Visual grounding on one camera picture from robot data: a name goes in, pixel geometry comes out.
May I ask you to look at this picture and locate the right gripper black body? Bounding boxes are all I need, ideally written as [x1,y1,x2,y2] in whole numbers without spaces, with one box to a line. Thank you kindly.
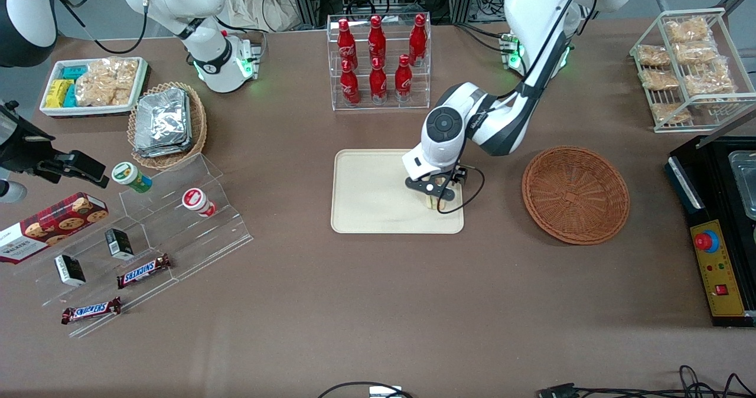
[0,100,57,173]

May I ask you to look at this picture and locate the cream plastic tray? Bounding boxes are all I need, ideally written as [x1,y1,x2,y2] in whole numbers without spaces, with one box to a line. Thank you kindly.
[331,149,465,234]

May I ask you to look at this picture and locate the light wicker basket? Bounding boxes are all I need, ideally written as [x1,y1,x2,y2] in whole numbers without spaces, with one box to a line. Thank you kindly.
[128,81,208,171]

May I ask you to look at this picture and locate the dark brown wicker basket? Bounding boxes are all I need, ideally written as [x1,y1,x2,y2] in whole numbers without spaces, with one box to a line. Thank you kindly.
[522,145,631,246]

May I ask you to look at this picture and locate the green lid yogurt cup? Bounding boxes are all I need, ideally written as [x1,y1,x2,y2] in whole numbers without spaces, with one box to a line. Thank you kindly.
[112,162,153,194]

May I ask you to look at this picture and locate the red tartan cookie box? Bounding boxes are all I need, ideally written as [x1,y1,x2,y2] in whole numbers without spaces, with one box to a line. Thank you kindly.
[0,192,109,265]

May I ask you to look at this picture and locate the white plastic bin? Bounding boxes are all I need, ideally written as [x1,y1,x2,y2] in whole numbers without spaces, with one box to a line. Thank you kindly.
[39,57,149,119]

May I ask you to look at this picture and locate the yellow snack pack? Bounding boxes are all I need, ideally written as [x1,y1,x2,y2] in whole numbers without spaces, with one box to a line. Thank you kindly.
[45,79,74,109]

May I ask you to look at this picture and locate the foil wrapped pack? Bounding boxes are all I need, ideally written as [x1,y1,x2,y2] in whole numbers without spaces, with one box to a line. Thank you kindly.
[136,88,192,146]
[134,139,193,158]

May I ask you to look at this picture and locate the small black carton box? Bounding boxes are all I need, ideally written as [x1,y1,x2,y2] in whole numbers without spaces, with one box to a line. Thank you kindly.
[54,255,87,287]
[105,228,135,261]

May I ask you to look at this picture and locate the large clear snack bag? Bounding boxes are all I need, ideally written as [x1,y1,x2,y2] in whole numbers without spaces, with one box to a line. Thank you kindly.
[75,57,140,107]

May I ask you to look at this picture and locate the clear acrylic bottle rack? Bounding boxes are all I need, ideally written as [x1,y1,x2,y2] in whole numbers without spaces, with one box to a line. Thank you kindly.
[327,13,432,112]

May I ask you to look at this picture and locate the red cola bottle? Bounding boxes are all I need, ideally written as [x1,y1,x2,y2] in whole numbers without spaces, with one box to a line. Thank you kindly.
[368,15,387,68]
[409,14,428,67]
[340,60,361,107]
[394,54,413,103]
[369,57,389,105]
[337,19,356,71]

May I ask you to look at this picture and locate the clear acrylic step stand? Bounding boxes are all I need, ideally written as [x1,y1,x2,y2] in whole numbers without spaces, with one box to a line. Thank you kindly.
[12,153,255,338]

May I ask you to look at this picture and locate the Snickers chocolate bar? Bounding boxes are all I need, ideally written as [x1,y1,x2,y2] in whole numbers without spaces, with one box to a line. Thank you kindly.
[116,254,172,289]
[61,296,122,325]

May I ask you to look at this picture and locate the red lid yogurt cup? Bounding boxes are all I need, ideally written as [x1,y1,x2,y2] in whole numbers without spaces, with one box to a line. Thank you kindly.
[181,188,217,218]

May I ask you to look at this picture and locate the black control machine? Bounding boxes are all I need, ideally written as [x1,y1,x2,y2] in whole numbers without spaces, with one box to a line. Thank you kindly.
[666,135,756,328]

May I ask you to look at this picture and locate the clear bag of snacks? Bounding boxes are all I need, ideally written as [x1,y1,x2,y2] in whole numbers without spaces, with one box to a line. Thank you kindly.
[639,69,681,90]
[664,17,713,44]
[637,45,672,67]
[673,41,720,66]
[651,103,693,125]
[684,61,737,96]

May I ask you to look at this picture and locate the beige cloth bags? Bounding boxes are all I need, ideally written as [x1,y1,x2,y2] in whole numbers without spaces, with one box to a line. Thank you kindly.
[223,0,308,32]

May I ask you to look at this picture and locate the red emergency stop button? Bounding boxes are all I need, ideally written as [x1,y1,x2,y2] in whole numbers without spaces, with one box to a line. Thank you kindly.
[694,231,721,254]

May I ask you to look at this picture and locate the yellow control panel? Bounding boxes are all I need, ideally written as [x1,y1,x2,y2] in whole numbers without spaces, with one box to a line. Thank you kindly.
[690,220,747,318]

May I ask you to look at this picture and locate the metal pan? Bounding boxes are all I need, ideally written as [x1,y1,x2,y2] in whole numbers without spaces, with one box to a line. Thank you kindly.
[728,150,756,221]

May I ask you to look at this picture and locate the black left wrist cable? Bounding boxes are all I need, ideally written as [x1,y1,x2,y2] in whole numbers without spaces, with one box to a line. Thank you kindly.
[440,167,486,214]

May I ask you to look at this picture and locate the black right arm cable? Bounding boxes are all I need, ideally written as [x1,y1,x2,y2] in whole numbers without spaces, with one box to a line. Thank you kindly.
[56,0,148,56]

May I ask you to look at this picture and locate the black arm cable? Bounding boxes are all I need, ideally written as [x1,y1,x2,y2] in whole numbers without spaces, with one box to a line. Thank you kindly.
[520,0,618,100]
[56,0,148,56]

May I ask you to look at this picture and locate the black floor cable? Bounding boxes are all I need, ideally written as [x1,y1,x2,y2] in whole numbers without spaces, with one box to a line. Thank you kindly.
[318,381,415,398]

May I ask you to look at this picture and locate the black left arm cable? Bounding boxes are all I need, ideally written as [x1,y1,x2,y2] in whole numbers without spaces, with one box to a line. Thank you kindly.
[520,0,618,100]

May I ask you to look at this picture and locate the black cable connector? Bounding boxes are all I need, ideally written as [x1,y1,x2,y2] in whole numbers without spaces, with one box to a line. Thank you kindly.
[537,383,578,398]

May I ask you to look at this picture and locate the white wire rack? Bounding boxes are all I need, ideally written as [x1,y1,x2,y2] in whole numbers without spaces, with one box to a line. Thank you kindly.
[629,7,756,134]

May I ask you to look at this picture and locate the black tangled floor cables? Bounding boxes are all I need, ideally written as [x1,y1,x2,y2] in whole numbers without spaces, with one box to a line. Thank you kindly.
[576,365,756,398]

